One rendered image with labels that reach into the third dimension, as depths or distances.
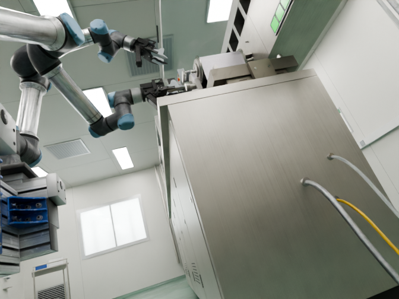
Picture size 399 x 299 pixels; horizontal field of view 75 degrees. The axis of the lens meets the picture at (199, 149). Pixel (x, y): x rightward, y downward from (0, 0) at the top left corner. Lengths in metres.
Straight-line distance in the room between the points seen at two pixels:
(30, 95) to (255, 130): 1.07
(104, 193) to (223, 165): 6.28
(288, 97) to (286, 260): 0.58
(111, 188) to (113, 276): 2.02
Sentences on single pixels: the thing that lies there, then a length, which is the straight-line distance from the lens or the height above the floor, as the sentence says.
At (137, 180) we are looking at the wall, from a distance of 6.99.
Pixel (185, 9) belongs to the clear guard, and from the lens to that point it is 1.97.
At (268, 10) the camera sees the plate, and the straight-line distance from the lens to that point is 1.42.
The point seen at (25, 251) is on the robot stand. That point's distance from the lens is 1.06.
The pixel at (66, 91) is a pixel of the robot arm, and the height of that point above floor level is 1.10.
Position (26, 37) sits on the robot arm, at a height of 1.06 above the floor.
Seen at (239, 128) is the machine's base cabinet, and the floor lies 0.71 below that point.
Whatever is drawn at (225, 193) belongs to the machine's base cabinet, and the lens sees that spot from 0.84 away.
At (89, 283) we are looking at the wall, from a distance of 6.87.
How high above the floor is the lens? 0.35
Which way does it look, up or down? 21 degrees up
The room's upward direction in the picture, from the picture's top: 18 degrees counter-clockwise
